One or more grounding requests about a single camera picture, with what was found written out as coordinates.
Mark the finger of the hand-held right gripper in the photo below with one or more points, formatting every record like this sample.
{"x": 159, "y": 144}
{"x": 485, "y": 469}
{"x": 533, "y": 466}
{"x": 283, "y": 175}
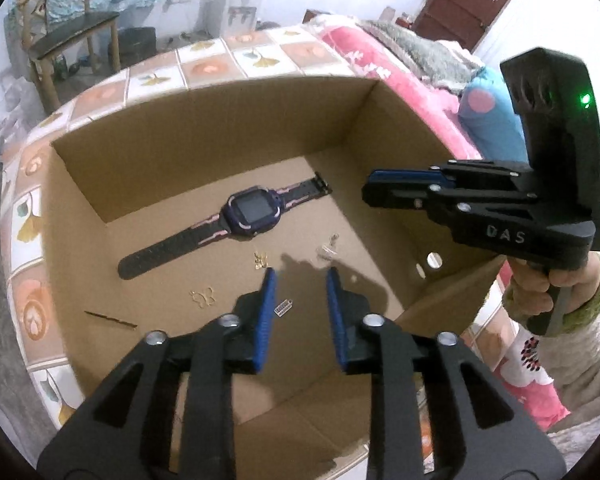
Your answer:
{"x": 395, "y": 195}
{"x": 405, "y": 175}

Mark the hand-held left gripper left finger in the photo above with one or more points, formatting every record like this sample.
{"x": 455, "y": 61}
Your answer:
{"x": 265, "y": 320}

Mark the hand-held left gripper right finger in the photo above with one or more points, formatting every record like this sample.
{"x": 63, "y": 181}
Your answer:
{"x": 336, "y": 320}

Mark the gold butterfly outline earring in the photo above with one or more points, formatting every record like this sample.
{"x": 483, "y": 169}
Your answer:
{"x": 202, "y": 297}

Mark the dark blue smartwatch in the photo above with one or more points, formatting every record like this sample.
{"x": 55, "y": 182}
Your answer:
{"x": 250, "y": 210}

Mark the thin gold stick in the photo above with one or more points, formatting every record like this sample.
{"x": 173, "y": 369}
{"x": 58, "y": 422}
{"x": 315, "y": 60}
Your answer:
{"x": 111, "y": 319}

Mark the brown cardboard box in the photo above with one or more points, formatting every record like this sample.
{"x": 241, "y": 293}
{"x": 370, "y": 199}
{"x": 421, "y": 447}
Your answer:
{"x": 180, "y": 160}

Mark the person's right hand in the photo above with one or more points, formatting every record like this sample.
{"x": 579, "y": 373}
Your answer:
{"x": 530, "y": 295}

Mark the blue plush pillow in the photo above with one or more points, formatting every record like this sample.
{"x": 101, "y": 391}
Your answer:
{"x": 495, "y": 125}

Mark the pink flowered blanket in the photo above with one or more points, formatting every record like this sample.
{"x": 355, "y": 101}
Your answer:
{"x": 380, "y": 55}

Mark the grey fuzzy blanket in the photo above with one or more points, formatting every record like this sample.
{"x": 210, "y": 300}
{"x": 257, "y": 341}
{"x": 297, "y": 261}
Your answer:
{"x": 430, "y": 55}

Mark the brown wooden door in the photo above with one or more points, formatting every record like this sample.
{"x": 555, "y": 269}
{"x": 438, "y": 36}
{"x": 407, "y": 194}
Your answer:
{"x": 460, "y": 5}

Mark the white water dispenser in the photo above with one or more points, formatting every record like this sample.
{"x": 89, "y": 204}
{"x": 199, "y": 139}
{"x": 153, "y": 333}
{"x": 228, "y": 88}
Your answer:
{"x": 230, "y": 20}

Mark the dark waste bin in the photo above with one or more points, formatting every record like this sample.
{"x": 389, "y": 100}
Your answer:
{"x": 135, "y": 45}

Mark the green bottle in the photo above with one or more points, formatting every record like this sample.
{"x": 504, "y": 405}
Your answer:
{"x": 60, "y": 69}

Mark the white plastic bag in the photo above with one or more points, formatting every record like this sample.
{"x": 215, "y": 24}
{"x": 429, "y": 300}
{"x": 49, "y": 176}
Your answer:
{"x": 10, "y": 95}

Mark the wooden chair with dark seat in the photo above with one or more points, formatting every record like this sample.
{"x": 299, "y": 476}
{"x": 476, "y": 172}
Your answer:
{"x": 75, "y": 30}

